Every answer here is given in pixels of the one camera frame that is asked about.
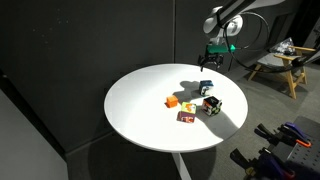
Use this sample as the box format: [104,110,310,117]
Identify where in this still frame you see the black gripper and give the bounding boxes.
[198,52,225,73]

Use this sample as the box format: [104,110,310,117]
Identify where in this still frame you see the blue number four block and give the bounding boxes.
[198,79,215,97]

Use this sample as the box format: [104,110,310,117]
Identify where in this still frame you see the dark navy letter A block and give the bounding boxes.
[201,95,223,117]

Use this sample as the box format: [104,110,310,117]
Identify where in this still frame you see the green orange purple soft block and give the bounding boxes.
[176,101,198,125]

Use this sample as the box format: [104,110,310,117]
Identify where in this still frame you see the small orange plastic cube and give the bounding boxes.
[165,94,180,109]

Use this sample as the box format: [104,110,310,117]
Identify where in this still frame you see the crumpled clear plastic bag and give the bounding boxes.
[269,36,297,56]

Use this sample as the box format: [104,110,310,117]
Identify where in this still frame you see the wooden armchair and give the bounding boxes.
[247,44,317,100]

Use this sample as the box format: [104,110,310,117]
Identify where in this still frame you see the purple clamp with orange tip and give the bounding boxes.
[279,121,313,149]

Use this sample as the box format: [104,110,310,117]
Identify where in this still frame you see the black clamps with orange tips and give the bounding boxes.
[266,115,320,180]

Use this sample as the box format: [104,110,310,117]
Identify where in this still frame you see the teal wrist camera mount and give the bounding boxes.
[206,43,237,55]

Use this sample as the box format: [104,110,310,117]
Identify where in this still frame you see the black looping cable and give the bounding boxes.
[223,11,320,73]

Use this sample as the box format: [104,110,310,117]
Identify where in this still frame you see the white table pedestal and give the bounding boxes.
[171,152,193,180]

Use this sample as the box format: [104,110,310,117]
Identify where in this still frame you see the black clamp with purple handle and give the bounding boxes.
[229,147,297,180]

